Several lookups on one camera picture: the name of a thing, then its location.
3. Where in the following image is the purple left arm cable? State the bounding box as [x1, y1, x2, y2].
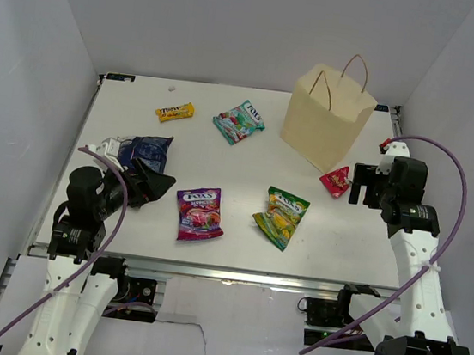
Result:
[0, 136, 176, 355]

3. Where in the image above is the blue label sticker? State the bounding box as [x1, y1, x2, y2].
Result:
[105, 72, 136, 83]
[374, 104, 389, 113]

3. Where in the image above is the dark blue snack bag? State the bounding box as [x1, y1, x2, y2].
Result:
[118, 136, 174, 174]

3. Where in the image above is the teal Fox's candy bag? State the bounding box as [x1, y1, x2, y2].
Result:
[212, 100, 265, 145]

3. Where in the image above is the red mint candy packet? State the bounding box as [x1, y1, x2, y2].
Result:
[319, 166, 351, 199]

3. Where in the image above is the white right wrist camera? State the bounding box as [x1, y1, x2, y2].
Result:
[376, 140, 410, 175]

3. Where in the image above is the blue label sticker right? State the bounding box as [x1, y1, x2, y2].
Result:
[374, 104, 389, 113]

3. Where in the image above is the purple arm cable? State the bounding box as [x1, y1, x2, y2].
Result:
[298, 125, 474, 355]
[0, 136, 176, 355]

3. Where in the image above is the yellow M&M's candy packet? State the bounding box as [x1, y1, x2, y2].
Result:
[155, 102, 195, 123]

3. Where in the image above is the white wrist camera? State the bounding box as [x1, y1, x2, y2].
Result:
[376, 140, 410, 175]
[85, 137, 128, 171]

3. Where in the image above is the blue label sticker left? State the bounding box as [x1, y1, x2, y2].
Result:
[105, 72, 136, 83]

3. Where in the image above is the aluminium table front rail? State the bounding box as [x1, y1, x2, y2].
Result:
[27, 243, 400, 303]

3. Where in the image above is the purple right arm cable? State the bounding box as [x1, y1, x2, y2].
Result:
[298, 125, 474, 355]

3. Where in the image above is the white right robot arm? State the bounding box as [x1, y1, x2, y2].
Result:
[334, 156, 470, 355]

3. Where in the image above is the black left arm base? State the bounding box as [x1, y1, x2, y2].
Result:
[103, 276, 159, 323]

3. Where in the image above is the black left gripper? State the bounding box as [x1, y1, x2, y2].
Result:
[93, 151, 178, 226]

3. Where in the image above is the green Fox's candy bag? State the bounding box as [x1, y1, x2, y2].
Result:
[252, 186, 311, 252]

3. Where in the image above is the beige paper bag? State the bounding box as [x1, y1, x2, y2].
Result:
[280, 63, 377, 174]

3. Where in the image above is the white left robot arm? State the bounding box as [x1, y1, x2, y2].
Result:
[17, 155, 176, 355]

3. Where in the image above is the purple Fox's candy bag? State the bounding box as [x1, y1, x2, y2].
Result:
[176, 187, 224, 242]

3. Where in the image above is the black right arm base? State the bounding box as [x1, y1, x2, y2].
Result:
[293, 294, 380, 354]

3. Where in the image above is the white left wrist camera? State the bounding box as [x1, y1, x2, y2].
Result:
[85, 137, 128, 171]

